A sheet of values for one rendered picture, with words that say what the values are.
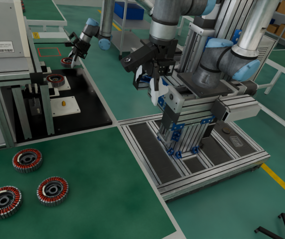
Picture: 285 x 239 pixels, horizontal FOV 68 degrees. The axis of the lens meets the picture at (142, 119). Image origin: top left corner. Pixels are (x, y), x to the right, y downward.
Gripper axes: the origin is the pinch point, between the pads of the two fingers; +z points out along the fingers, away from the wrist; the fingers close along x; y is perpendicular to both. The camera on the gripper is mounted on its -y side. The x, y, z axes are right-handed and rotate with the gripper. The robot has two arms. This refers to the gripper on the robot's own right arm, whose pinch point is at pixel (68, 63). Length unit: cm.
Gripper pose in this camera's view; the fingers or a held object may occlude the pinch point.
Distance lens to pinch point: 166.8
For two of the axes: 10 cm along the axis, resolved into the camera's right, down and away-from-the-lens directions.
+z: -5.5, 7.6, 3.5
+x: -4.4, -6.2, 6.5
